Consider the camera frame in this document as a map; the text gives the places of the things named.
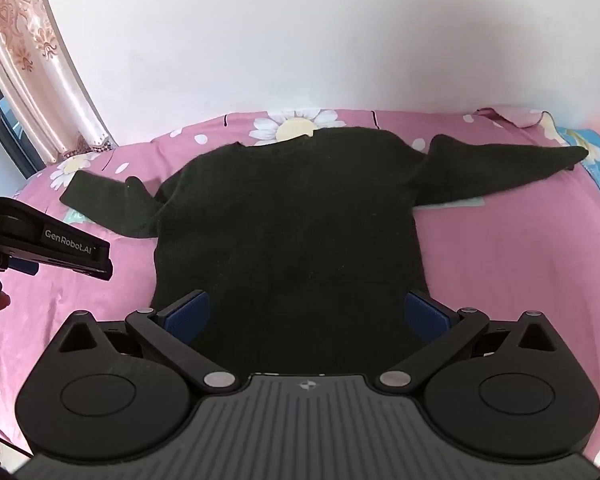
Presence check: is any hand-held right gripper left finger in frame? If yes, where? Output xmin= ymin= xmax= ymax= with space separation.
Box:
xmin=55 ymin=289 xmax=237 ymax=394

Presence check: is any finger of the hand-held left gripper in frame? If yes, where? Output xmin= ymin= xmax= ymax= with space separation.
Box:
xmin=39 ymin=258 xmax=114 ymax=281

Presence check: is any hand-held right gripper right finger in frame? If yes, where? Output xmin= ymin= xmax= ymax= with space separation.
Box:
xmin=374 ymin=289 xmax=557 ymax=396

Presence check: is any black knit sweater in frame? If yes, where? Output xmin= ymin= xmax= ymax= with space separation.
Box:
xmin=60 ymin=127 xmax=590 ymax=376

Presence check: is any pink floral bed sheet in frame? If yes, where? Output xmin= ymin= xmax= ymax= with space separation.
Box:
xmin=0 ymin=106 xmax=600 ymax=466

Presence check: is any window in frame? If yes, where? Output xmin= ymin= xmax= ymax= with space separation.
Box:
xmin=0 ymin=50 xmax=47 ymax=196

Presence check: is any pink patterned curtain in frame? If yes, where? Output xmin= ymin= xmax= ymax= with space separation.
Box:
xmin=0 ymin=0 xmax=117 ymax=165

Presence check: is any blue patterned cloth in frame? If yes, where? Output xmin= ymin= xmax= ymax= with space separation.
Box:
xmin=555 ymin=125 xmax=600 ymax=223

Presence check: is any black cable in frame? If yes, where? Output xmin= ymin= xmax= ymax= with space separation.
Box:
xmin=0 ymin=421 xmax=35 ymax=461

